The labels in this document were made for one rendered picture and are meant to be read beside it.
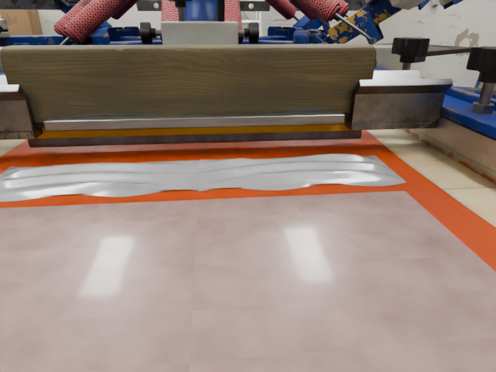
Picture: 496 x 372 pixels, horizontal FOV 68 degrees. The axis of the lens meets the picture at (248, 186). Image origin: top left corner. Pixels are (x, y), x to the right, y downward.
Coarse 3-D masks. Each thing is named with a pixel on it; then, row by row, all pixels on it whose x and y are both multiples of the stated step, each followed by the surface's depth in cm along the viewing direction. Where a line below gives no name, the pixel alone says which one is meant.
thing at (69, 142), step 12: (276, 132) 40; (288, 132) 40; (300, 132) 40; (312, 132) 40; (324, 132) 41; (336, 132) 41; (348, 132) 41; (360, 132) 41; (36, 144) 38; (48, 144) 38; (60, 144) 38; (72, 144) 39; (84, 144) 39; (96, 144) 39; (108, 144) 39; (120, 144) 39; (132, 144) 39; (144, 144) 40
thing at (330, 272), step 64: (256, 192) 30; (320, 192) 30; (384, 192) 30; (256, 256) 22; (320, 256) 22; (384, 256) 22; (448, 256) 22; (192, 320) 17; (256, 320) 18; (320, 320) 18; (384, 320) 18; (448, 320) 18
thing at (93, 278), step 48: (192, 144) 41; (192, 192) 30; (0, 240) 24; (48, 240) 24; (96, 240) 24; (144, 240) 24; (192, 240) 24; (0, 288) 20; (48, 288) 20; (96, 288) 20; (144, 288) 20; (192, 288) 20; (0, 336) 17; (48, 336) 17; (96, 336) 17; (144, 336) 17
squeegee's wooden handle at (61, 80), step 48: (48, 48) 34; (96, 48) 34; (144, 48) 35; (192, 48) 35; (240, 48) 35; (288, 48) 36; (336, 48) 36; (48, 96) 35; (96, 96) 36; (144, 96) 36; (192, 96) 37; (240, 96) 37; (288, 96) 38; (336, 96) 38
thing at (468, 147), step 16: (416, 128) 44; (432, 128) 40; (448, 128) 38; (464, 128) 35; (432, 144) 41; (448, 144) 38; (464, 144) 35; (480, 144) 33; (464, 160) 35; (480, 160) 33
